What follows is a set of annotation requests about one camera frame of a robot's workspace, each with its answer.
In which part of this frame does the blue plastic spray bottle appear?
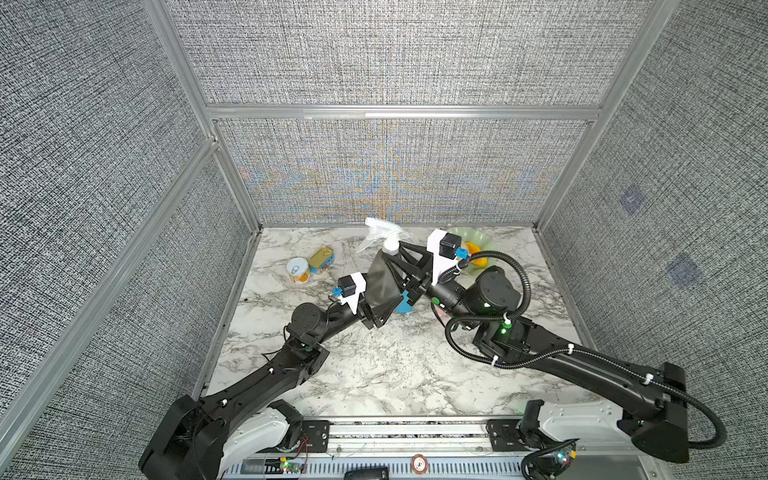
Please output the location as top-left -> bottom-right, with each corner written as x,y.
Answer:
395,291 -> 413,314

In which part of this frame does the clear plastic spray nozzle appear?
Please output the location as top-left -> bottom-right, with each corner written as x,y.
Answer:
356,217 -> 411,255

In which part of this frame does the grey translucent bottle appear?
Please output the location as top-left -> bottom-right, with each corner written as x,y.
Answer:
365,250 -> 402,311

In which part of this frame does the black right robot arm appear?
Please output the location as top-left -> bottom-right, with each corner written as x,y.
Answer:
381,235 -> 695,464

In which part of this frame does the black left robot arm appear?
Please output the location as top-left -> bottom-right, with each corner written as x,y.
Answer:
139,298 -> 401,479

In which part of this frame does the light green wavy plate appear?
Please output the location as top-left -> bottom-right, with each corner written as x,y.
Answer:
448,227 -> 496,273

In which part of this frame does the gold rectangular tin can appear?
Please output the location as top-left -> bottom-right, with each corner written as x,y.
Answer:
308,245 -> 335,271

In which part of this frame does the round white-lid can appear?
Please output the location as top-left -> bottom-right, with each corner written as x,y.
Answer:
286,257 -> 311,283

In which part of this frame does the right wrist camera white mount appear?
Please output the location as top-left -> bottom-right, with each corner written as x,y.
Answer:
427,229 -> 469,286

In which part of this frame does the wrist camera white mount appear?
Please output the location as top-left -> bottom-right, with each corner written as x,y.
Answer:
427,229 -> 469,286
331,272 -> 367,314

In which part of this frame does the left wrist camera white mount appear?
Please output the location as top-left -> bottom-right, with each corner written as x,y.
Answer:
331,272 -> 367,314

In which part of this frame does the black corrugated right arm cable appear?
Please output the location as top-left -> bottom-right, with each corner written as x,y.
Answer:
440,249 -> 728,451

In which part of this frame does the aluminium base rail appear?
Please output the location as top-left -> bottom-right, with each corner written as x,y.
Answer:
152,415 -> 670,480

